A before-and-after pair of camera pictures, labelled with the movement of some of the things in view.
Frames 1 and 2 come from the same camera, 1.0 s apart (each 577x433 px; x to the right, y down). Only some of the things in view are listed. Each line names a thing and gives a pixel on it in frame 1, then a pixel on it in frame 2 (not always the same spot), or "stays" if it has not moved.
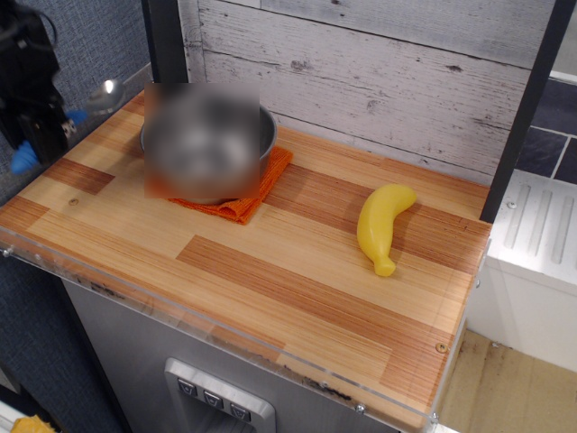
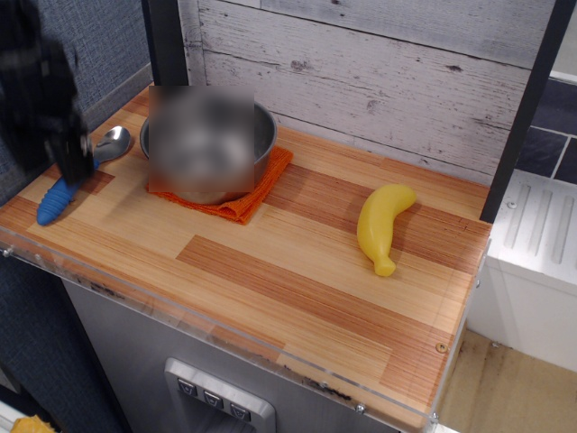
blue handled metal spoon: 107,97 → 108,146
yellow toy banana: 375,223 stays
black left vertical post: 166,41 stays
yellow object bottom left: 32,424 stays
